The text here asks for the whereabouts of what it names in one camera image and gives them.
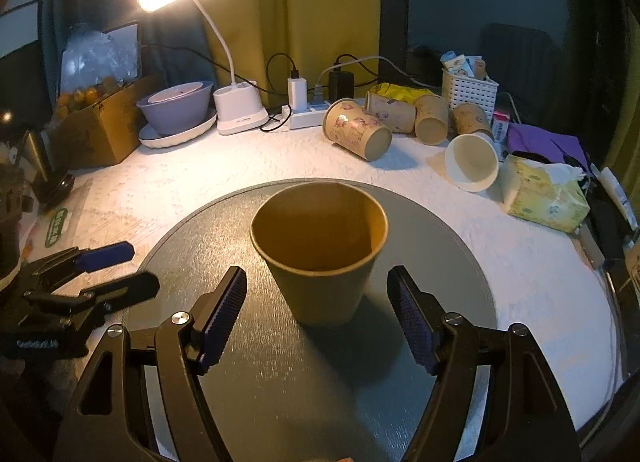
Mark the packets in basket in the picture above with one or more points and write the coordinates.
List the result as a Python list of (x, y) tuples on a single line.
[(460, 63)]

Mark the purple bowl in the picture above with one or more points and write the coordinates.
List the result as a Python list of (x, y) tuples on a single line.
[(175, 109)]

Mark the green label sachet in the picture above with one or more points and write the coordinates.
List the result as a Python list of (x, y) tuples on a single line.
[(57, 227)]

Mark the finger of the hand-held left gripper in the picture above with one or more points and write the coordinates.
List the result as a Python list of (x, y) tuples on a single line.
[(135, 286), (107, 254)]

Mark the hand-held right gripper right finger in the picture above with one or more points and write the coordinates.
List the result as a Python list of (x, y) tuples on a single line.
[(412, 324)]

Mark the black cylinder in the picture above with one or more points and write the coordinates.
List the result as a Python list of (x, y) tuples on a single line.
[(42, 161)]

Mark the white plastic basket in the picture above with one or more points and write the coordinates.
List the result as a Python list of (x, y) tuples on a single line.
[(467, 89)]

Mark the purple cloth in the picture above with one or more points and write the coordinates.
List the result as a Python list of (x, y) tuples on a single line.
[(540, 139)]

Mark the dark blue curtain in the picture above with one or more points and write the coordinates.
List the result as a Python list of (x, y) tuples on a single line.
[(170, 31)]

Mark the white plate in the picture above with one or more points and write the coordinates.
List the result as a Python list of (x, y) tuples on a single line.
[(175, 139)]

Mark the yellow snack packet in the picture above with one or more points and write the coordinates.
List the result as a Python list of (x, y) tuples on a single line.
[(400, 90)]

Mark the black chair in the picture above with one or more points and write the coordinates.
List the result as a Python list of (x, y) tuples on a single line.
[(520, 56)]

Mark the yellow-green tissue pack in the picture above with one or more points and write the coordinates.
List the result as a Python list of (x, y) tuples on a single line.
[(540, 197)]

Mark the white tube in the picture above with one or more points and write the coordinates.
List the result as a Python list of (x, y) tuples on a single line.
[(620, 197)]

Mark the plain brown paper cup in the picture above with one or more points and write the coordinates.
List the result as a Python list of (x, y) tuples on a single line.
[(320, 287)]

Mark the white power strip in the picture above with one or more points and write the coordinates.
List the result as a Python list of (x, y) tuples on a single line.
[(310, 117)]

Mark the cardboard box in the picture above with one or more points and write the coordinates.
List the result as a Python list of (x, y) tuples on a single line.
[(100, 131)]

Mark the small pink white box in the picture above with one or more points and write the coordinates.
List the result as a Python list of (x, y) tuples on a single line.
[(501, 124)]

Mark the yellow curtain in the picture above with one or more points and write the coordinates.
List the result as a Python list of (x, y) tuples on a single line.
[(310, 6)]

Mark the black charger plug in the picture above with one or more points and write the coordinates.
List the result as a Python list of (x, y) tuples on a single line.
[(341, 85)]

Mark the printed brown paper cup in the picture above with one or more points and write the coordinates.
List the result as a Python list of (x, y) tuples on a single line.
[(431, 116), (392, 111), (472, 161), (470, 119), (350, 126)]

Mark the round grey tray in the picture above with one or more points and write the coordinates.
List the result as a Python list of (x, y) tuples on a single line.
[(300, 392)]

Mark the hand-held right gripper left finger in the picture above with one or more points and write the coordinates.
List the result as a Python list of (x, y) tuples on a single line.
[(224, 322)]

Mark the white desk lamp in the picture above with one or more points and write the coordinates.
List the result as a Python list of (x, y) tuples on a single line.
[(240, 109)]

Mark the white charger plug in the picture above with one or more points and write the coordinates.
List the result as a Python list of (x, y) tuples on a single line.
[(297, 91)]

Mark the clear plastic bag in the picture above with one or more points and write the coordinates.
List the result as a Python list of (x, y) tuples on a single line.
[(97, 59)]

